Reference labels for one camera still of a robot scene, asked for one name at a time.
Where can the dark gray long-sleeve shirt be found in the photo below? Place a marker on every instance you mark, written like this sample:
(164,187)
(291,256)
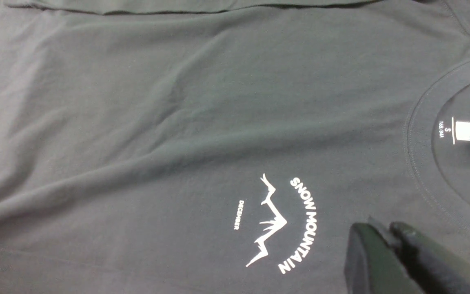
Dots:
(224,146)

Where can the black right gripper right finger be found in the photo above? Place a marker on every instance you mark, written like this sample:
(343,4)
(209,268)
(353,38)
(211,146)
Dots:
(436,269)

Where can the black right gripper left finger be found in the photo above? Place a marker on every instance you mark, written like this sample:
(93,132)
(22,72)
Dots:
(373,264)

